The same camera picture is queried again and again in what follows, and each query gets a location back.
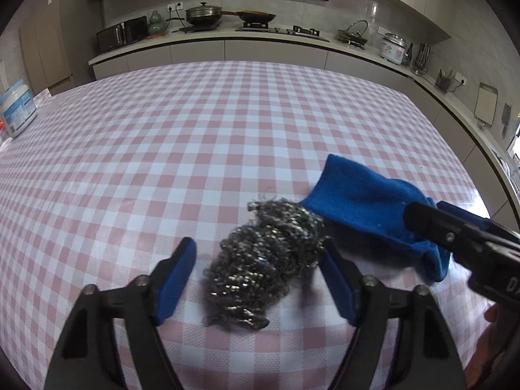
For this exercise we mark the blue wet wipes box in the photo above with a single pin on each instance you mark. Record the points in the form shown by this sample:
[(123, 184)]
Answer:
[(16, 109)]

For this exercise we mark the dark utensil holder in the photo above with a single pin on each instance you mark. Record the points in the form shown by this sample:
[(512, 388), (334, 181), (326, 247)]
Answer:
[(443, 82)]

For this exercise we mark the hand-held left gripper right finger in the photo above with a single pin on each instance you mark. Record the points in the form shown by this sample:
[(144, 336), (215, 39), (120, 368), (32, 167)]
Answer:
[(339, 288)]

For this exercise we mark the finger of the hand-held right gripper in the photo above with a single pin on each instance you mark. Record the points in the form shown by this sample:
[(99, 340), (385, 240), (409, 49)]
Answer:
[(443, 227), (467, 215)]

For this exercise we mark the steel pot with lid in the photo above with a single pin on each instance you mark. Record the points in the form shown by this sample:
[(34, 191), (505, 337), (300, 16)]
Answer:
[(203, 14)]

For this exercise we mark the black wok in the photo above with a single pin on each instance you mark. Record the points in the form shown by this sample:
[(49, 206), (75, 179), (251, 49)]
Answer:
[(256, 17)]

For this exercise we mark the tall beige cabinet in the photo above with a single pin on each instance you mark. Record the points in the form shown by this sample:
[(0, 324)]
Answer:
[(44, 40)]

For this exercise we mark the black gas stove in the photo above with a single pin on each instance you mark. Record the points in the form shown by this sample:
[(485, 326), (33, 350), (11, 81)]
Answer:
[(284, 31)]

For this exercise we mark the dish drying rack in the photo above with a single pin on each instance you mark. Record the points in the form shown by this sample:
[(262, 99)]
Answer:
[(508, 168)]

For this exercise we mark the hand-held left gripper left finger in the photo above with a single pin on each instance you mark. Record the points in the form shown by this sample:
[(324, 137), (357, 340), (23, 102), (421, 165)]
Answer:
[(174, 284)]

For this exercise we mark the steel wool scrubber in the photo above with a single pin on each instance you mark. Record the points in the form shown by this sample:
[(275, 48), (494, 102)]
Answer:
[(260, 260)]

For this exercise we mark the black microwave oven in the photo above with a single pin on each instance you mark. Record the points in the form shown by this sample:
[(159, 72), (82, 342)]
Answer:
[(122, 33)]

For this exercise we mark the person's right hand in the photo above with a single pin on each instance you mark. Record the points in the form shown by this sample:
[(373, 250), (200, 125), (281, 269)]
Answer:
[(485, 353)]

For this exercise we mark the green ceramic vase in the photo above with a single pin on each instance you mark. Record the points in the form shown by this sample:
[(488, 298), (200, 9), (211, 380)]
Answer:
[(156, 24)]

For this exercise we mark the grey cutting board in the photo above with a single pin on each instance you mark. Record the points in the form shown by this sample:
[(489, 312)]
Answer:
[(485, 103)]

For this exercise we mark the white rice cooker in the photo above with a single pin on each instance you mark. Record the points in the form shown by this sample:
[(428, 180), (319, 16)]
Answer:
[(393, 50)]

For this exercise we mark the blue cloth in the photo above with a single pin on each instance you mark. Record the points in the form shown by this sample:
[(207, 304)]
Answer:
[(357, 195)]

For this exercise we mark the hanging cleaver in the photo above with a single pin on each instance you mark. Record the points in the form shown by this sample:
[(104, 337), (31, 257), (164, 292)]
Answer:
[(506, 118)]

